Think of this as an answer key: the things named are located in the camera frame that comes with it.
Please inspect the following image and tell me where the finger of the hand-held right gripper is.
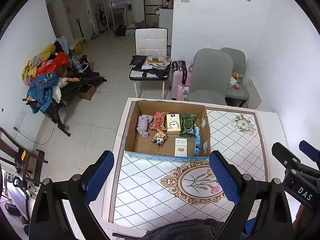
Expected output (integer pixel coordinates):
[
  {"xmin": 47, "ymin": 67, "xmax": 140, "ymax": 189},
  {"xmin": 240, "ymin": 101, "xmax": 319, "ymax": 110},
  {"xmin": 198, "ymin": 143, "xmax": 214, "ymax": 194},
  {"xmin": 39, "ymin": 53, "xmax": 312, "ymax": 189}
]
[
  {"xmin": 299, "ymin": 140, "xmax": 320, "ymax": 158},
  {"xmin": 272, "ymin": 142, "xmax": 302, "ymax": 167}
]

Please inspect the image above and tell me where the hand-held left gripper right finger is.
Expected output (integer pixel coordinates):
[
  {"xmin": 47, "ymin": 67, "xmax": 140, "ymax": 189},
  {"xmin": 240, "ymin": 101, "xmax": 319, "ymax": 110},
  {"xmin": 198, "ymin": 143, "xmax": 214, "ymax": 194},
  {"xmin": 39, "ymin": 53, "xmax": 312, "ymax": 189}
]
[{"xmin": 209, "ymin": 150, "xmax": 293, "ymax": 240}]

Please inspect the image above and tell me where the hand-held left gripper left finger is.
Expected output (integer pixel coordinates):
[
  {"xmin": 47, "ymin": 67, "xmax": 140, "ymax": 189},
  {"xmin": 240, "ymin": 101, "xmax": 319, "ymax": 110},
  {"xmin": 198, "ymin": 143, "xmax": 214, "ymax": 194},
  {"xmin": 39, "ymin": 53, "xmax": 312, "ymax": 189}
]
[{"xmin": 29, "ymin": 150, "xmax": 115, "ymax": 240}]

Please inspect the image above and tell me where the long blue packet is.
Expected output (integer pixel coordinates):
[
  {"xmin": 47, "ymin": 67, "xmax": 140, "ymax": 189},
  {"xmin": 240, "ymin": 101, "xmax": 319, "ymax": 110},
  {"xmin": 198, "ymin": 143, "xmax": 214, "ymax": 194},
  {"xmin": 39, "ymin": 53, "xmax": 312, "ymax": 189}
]
[{"xmin": 194, "ymin": 126, "xmax": 202, "ymax": 156}]

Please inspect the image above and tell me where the small white card box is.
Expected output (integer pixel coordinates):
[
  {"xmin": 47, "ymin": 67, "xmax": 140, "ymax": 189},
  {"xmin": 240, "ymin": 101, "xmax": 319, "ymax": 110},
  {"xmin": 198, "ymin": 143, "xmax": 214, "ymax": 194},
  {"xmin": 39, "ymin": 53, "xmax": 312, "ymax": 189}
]
[{"xmin": 174, "ymin": 137, "xmax": 188, "ymax": 157}]

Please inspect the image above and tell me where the green wet wipes packet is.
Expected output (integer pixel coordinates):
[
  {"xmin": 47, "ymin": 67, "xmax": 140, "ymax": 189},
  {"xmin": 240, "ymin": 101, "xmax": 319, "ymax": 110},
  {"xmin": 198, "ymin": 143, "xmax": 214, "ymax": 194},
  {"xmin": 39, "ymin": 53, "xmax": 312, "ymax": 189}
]
[{"xmin": 179, "ymin": 114, "xmax": 198, "ymax": 137}]

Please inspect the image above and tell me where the purple plush toy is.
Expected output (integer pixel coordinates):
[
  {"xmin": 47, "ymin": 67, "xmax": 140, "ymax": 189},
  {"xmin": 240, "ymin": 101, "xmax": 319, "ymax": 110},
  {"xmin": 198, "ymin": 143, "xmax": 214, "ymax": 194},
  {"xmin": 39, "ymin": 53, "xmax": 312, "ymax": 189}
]
[{"xmin": 136, "ymin": 114, "xmax": 154, "ymax": 139}]

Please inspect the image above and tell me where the orange panda snack packet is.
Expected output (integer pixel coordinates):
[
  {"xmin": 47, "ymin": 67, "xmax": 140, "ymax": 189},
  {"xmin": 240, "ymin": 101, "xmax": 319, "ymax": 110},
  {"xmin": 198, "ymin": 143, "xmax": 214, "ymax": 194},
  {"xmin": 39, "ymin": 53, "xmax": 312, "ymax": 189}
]
[{"xmin": 151, "ymin": 127, "xmax": 168, "ymax": 147}]

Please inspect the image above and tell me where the yellow tissue packet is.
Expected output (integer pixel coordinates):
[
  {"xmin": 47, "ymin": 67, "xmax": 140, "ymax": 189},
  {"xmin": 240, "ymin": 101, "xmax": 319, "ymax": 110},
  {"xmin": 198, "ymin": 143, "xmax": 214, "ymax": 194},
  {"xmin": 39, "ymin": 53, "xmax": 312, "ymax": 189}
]
[{"xmin": 166, "ymin": 114, "xmax": 181, "ymax": 135}]

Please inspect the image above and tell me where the red snack packet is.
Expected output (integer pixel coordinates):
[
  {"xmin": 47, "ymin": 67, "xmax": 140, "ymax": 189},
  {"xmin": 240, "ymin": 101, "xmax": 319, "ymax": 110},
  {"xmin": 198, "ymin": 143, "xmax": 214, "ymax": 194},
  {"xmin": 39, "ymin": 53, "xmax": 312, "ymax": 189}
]
[{"xmin": 149, "ymin": 111, "xmax": 167, "ymax": 132}]

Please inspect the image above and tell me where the dark fleece clothing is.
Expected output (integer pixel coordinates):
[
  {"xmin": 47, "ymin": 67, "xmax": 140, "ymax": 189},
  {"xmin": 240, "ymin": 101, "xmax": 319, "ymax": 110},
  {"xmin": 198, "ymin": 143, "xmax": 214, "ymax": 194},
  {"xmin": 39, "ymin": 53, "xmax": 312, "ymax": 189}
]
[{"xmin": 140, "ymin": 217, "xmax": 225, "ymax": 240}]

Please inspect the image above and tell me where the dark wooden chair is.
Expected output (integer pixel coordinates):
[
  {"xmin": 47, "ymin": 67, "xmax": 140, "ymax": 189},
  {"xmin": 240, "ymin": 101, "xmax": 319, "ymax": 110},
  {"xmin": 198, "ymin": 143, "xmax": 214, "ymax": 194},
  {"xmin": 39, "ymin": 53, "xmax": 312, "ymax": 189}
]
[{"xmin": 0, "ymin": 127, "xmax": 48, "ymax": 188}]

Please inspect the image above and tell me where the small brown cardboard box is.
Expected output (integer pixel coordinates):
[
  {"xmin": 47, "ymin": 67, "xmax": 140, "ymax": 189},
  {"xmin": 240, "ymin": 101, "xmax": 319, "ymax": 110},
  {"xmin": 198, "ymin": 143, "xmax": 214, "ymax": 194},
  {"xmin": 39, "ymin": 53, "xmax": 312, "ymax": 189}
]
[{"xmin": 79, "ymin": 85, "xmax": 97, "ymax": 101}]

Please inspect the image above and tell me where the white plastic bag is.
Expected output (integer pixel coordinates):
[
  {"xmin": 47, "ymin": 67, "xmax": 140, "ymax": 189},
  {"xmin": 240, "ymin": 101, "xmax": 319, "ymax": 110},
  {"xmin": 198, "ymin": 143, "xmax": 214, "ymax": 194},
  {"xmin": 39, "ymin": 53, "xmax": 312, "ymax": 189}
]
[{"xmin": 228, "ymin": 72, "xmax": 244, "ymax": 90}]

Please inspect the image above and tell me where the pink gift bag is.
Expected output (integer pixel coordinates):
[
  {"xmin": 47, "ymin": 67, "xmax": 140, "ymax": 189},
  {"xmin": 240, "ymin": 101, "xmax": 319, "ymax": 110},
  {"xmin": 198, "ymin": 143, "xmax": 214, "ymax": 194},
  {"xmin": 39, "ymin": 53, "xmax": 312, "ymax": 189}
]
[{"xmin": 177, "ymin": 84, "xmax": 190, "ymax": 102}]

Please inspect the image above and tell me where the black folding rack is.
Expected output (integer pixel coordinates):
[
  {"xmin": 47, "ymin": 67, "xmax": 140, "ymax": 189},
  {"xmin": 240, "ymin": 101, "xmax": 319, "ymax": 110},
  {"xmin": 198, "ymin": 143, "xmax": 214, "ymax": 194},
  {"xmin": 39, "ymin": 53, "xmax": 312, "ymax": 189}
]
[{"xmin": 22, "ymin": 55, "xmax": 108, "ymax": 137}]

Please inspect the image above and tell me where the grey chair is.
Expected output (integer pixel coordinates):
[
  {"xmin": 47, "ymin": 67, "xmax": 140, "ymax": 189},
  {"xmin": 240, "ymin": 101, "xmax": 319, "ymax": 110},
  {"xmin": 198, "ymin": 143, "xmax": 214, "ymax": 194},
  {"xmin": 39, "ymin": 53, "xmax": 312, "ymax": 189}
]
[
  {"xmin": 220, "ymin": 47, "xmax": 250, "ymax": 108},
  {"xmin": 187, "ymin": 48, "xmax": 234, "ymax": 106}
]

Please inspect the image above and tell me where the blue cloth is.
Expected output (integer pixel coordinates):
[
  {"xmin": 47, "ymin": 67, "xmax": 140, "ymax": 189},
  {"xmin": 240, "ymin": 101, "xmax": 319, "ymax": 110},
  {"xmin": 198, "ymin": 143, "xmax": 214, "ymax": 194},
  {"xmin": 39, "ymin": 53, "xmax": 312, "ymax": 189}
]
[{"xmin": 26, "ymin": 71, "xmax": 59, "ymax": 113}]

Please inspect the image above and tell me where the pink suitcase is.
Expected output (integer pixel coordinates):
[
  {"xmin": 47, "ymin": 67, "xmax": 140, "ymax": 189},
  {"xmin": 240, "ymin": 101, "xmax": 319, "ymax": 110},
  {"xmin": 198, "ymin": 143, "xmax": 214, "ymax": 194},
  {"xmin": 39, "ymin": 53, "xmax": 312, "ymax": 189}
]
[{"xmin": 171, "ymin": 60, "xmax": 193, "ymax": 100}]

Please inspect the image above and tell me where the black bag on white chair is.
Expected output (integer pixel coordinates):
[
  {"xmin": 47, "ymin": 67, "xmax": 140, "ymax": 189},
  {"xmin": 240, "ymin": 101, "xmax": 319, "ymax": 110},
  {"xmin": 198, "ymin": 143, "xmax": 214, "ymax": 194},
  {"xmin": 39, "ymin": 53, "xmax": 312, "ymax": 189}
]
[{"xmin": 129, "ymin": 55, "xmax": 172, "ymax": 78}]

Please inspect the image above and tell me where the red plastic bag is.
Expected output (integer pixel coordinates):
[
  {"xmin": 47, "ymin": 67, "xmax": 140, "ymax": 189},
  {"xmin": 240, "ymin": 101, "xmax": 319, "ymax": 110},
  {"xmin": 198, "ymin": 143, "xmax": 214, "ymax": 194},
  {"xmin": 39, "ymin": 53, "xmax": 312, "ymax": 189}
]
[{"xmin": 35, "ymin": 52, "xmax": 68, "ymax": 78}]

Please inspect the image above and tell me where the yellow cloth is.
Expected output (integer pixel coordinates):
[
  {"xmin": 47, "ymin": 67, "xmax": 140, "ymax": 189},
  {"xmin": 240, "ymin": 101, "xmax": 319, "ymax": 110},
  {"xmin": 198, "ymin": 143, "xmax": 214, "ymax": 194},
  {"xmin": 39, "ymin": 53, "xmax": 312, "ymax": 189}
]
[{"xmin": 21, "ymin": 44, "xmax": 56, "ymax": 82}]

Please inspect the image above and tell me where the white padded chair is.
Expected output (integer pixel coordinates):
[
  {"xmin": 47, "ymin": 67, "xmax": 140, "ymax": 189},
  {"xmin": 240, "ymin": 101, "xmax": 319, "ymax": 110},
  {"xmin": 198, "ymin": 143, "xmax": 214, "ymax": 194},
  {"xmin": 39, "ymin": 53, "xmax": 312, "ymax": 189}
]
[{"xmin": 129, "ymin": 27, "xmax": 173, "ymax": 100}]

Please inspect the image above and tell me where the black floor bag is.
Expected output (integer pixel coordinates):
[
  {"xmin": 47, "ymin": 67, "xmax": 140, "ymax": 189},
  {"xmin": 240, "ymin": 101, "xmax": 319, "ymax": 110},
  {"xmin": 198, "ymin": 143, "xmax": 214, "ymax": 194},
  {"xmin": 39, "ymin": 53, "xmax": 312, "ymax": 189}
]
[{"xmin": 114, "ymin": 24, "xmax": 128, "ymax": 38}]

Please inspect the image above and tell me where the black power cable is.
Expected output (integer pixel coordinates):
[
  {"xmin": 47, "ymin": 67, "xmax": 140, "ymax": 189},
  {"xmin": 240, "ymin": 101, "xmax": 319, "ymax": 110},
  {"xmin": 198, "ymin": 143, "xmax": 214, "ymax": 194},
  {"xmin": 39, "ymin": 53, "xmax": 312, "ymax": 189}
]
[{"xmin": 14, "ymin": 127, "xmax": 55, "ymax": 145}]

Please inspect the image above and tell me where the white board against wall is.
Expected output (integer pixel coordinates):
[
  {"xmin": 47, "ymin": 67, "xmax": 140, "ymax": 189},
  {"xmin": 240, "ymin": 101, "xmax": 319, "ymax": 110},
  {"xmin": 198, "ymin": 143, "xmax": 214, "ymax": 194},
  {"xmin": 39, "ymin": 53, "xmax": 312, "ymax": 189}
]
[{"xmin": 244, "ymin": 78, "xmax": 262, "ymax": 110}]

